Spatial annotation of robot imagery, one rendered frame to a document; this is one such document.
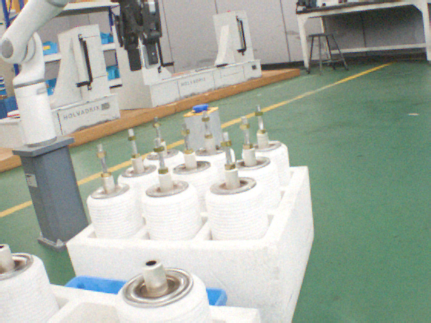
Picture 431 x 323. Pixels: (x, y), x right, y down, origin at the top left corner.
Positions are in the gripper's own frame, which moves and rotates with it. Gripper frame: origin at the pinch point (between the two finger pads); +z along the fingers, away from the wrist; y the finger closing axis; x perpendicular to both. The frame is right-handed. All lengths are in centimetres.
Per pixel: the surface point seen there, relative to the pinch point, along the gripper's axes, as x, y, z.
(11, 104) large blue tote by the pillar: 24, -461, 19
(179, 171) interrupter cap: 6.5, -7.1, 21.6
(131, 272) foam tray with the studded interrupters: -9.9, -0.1, 34.2
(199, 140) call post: 24.4, -29.3, 22.4
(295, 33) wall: 408, -389, -2
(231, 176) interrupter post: 6.7, 10.1, 19.9
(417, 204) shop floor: 66, 7, 47
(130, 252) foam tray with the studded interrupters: -9.4, 0.6, 30.2
